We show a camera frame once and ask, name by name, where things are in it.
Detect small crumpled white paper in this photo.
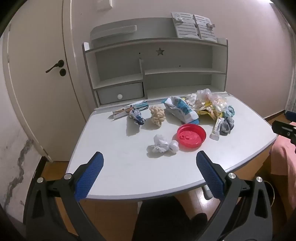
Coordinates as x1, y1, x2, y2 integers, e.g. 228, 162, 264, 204
168, 140, 179, 154

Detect grey socks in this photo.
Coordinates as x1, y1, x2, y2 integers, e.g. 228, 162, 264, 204
219, 117, 235, 135

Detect blue white snack bag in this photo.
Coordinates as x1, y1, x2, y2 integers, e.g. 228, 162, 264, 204
164, 96, 200, 124

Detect grey drawer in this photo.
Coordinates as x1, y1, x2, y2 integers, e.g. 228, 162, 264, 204
97, 82, 144, 105

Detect teal tissue packet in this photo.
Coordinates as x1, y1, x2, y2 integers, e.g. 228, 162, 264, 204
133, 101, 148, 112

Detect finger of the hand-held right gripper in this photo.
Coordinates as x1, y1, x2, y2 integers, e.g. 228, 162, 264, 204
272, 120, 296, 153

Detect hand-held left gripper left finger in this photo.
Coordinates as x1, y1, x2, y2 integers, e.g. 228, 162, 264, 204
24, 151, 104, 241

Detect white room door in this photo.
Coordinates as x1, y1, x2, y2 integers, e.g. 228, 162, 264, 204
2, 0, 93, 163

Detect red plastic lid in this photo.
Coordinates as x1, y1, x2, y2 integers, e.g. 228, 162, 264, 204
177, 123, 207, 147

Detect person's dark trousers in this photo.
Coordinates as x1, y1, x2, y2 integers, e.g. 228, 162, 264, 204
132, 196, 208, 241

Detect yellow snack bag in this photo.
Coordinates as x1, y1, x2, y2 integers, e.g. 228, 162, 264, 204
198, 104, 222, 121

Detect beige knotted rope toy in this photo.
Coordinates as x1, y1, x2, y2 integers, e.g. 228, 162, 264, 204
149, 105, 166, 127

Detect grey desk leg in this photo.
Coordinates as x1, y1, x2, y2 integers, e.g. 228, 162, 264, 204
203, 185, 213, 200

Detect clear plastic bag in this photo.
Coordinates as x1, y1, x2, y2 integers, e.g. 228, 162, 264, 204
196, 89, 228, 112

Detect blue white crumpled wrapper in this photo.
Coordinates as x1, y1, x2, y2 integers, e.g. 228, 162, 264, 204
128, 108, 146, 126

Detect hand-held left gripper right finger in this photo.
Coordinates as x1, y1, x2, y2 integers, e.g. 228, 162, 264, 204
196, 151, 273, 241

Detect grey slotted book stand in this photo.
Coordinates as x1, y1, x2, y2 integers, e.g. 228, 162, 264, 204
171, 11, 218, 42

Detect white sachet tube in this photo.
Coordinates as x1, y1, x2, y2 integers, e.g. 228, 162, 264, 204
209, 117, 225, 141

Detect white desk shelf unit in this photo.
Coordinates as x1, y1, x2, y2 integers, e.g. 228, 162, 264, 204
82, 17, 228, 110

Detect dark door handle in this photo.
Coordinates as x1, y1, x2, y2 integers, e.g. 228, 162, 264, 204
46, 60, 65, 73

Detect pink cloth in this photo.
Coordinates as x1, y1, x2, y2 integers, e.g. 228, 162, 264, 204
270, 136, 296, 186

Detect white patterned wrapper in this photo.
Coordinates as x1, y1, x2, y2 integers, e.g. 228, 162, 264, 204
185, 94, 198, 108

